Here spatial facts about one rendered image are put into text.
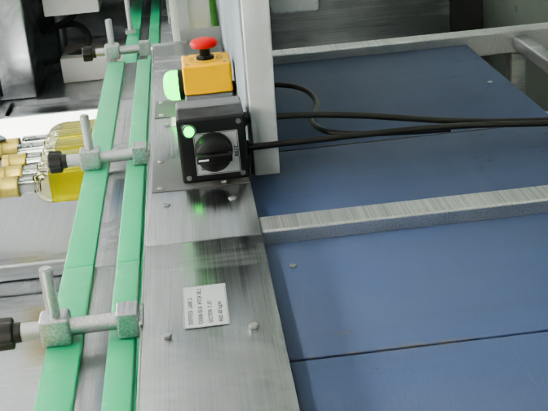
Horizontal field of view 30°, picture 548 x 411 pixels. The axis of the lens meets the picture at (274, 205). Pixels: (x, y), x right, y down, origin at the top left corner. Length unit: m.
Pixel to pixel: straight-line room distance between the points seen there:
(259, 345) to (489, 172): 0.49
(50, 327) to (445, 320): 0.35
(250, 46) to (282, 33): 1.62
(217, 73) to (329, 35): 1.38
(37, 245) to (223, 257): 0.85
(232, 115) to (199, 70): 0.29
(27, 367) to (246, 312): 0.67
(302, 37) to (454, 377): 2.05
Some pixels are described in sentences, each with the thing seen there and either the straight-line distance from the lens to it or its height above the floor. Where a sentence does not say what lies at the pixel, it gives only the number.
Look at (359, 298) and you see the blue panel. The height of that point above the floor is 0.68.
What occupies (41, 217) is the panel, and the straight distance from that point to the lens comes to 1.96.
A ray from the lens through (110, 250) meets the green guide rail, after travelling 1.12.
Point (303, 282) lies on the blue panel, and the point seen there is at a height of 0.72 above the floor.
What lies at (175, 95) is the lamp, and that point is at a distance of 1.49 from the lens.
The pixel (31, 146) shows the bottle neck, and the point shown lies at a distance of 1.90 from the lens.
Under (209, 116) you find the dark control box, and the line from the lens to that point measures 1.19.
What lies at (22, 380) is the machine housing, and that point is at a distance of 1.50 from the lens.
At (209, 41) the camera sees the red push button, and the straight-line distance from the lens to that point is 1.48.
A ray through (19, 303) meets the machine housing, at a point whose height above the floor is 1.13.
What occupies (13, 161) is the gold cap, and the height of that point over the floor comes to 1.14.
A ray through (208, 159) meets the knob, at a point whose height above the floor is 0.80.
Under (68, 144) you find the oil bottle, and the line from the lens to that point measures 1.83.
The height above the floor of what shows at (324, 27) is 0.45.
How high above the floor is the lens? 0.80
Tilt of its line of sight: 3 degrees down
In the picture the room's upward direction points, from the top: 96 degrees counter-clockwise
